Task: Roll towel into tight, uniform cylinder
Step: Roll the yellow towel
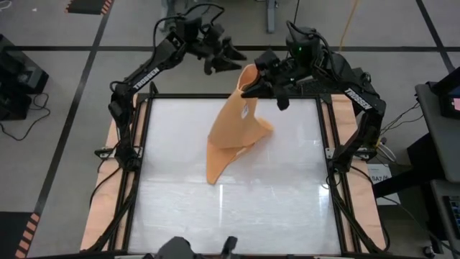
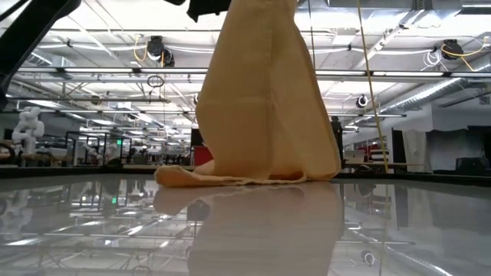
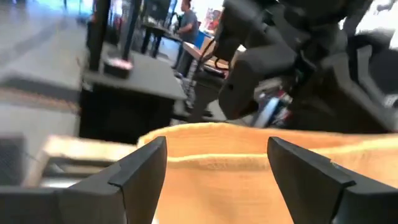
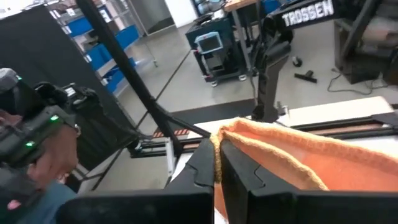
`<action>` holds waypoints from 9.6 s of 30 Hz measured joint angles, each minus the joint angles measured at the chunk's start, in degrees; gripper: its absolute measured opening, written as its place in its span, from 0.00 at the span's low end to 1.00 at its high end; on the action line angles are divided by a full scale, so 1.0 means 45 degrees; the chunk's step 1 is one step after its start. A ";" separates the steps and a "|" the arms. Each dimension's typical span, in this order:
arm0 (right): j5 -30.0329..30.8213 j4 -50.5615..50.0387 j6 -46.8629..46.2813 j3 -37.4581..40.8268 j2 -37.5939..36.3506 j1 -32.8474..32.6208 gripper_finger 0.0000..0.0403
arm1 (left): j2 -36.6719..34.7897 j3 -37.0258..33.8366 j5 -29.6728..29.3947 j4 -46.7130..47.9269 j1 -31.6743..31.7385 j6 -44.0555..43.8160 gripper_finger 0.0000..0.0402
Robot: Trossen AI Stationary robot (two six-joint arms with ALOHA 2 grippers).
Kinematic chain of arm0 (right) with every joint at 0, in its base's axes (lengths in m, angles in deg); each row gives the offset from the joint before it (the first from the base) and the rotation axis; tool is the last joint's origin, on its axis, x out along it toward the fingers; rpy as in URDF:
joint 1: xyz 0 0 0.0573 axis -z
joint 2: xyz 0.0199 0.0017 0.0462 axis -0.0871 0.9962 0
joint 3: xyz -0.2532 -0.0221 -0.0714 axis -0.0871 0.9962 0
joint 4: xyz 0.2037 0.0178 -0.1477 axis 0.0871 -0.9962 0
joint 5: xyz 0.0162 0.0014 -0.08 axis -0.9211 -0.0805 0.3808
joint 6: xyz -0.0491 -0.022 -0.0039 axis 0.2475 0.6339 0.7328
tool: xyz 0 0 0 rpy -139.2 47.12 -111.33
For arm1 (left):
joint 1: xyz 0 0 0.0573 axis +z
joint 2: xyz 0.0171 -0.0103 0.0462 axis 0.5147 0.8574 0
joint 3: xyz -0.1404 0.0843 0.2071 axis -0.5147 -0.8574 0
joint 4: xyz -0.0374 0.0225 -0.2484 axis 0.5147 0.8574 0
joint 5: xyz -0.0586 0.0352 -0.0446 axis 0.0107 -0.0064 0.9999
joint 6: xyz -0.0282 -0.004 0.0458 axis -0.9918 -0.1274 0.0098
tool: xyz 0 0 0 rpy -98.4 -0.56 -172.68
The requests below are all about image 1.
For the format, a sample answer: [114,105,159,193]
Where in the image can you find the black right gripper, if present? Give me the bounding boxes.
[239,48,292,112]

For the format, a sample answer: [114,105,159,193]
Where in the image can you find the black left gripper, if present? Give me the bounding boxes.
[195,23,248,76]

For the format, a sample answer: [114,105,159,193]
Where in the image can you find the orange towel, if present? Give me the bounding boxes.
[206,63,275,186]

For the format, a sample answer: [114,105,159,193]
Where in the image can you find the grey desk leg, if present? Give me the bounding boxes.
[264,0,278,35]
[157,0,178,32]

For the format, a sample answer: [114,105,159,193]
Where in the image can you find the white paper sheet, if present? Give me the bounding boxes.
[367,163,401,206]

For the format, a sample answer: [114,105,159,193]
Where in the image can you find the black orange striped mat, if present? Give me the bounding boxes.
[65,0,115,16]
[0,211,41,259]

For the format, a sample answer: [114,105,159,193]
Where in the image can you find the black desk base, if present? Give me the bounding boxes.
[372,132,446,199]

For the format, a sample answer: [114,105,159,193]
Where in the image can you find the grey desk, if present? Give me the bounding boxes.
[415,81,460,184]

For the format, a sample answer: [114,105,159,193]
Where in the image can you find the black monitor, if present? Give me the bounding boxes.
[433,67,460,119]

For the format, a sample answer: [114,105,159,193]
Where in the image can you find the dark grey blurred object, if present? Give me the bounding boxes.
[143,235,239,259]

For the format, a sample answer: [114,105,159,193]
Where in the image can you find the black equipment stack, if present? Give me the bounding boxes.
[0,34,50,122]

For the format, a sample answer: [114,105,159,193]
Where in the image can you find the black laptop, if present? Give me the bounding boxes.
[442,195,460,238]

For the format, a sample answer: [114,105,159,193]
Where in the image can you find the black caster wheel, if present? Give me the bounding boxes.
[423,245,443,258]

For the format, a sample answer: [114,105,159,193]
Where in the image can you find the black metal table frame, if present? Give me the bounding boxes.
[107,81,360,259]

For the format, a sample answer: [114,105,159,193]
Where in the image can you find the yellow floor cable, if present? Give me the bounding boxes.
[333,0,360,73]

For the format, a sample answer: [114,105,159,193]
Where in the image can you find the white cables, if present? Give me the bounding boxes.
[377,142,398,163]

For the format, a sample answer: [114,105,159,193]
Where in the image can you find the thin black desk cables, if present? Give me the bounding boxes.
[384,101,425,132]

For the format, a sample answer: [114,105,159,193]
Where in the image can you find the black cable bundle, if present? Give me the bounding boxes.
[328,172,391,255]
[84,167,139,253]

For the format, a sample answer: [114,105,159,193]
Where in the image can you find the curved black arm cable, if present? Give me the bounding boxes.
[88,168,121,209]

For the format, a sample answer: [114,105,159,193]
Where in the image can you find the thin black floor cable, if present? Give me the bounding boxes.
[0,92,51,142]

